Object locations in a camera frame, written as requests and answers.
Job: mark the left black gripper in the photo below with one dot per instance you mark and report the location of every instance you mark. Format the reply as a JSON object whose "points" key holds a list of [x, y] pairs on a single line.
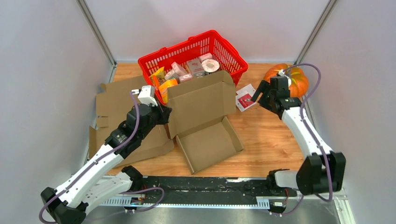
{"points": [[164, 112]]}

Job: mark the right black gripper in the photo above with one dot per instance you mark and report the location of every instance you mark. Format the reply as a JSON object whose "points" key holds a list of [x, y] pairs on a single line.
{"points": [[264, 87]]}

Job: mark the brown cardboard box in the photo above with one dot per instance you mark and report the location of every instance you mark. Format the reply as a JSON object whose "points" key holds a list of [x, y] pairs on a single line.
{"points": [[199, 123]]}

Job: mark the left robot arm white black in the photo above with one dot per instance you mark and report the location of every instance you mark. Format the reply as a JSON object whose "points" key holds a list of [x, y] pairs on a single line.
{"points": [[72, 201]]}

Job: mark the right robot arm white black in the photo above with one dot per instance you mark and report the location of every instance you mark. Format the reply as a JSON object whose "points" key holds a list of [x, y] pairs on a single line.
{"points": [[323, 169]]}

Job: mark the orange snack box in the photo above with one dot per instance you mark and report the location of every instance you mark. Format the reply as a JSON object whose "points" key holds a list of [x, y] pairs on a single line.
{"points": [[163, 89]]}

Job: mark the red white paper packet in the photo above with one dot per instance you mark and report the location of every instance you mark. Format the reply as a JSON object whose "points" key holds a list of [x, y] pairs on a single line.
{"points": [[243, 97]]}

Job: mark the orange pumpkin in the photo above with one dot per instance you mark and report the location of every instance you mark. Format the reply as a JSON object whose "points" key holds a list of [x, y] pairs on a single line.
{"points": [[299, 83]]}

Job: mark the yellow snack packet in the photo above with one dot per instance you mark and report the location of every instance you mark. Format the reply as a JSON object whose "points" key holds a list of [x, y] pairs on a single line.
{"points": [[158, 77]]}

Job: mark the red plastic shopping basket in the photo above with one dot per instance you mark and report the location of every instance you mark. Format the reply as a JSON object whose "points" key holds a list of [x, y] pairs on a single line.
{"points": [[207, 42]]}

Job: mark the pink white round roll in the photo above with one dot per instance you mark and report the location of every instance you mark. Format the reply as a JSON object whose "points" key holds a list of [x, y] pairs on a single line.
{"points": [[210, 65]]}

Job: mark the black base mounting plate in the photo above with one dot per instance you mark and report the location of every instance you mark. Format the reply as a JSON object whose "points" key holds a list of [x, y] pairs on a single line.
{"points": [[185, 190]]}

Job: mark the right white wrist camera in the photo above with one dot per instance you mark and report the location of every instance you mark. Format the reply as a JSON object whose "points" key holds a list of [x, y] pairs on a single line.
{"points": [[284, 73]]}

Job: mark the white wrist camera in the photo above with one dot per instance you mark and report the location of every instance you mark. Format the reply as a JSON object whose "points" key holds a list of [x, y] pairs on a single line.
{"points": [[146, 95], [284, 73]]}

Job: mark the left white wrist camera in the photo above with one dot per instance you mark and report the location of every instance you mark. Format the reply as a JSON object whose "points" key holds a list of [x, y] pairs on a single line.
{"points": [[146, 95]]}

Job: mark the right aluminium frame post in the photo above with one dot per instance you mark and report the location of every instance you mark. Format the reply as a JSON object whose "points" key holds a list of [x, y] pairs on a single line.
{"points": [[316, 30]]}

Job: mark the aluminium frame post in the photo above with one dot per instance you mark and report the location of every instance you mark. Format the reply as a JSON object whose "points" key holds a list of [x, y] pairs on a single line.
{"points": [[94, 27], [316, 30]]}

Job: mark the left aluminium frame post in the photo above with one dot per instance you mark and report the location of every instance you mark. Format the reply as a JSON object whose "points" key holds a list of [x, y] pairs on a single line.
{"points": [[94, 27]]}

